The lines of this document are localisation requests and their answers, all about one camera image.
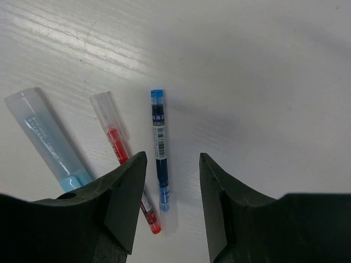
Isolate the red gel pen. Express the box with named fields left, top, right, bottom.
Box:
left=89, top=92, right=162, bottom=235

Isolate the dark blue gel pen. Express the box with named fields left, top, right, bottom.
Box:
left=150, top=89, right=177, bottom=236

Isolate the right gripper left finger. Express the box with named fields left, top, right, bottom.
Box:
left=1, top=152, right=147, bottom=262

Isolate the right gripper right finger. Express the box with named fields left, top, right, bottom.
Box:
left=199, top=153, right=350, bottom=262

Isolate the blue highlighter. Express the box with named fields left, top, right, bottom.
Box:
left=4, top=88, right=93, bottom=192

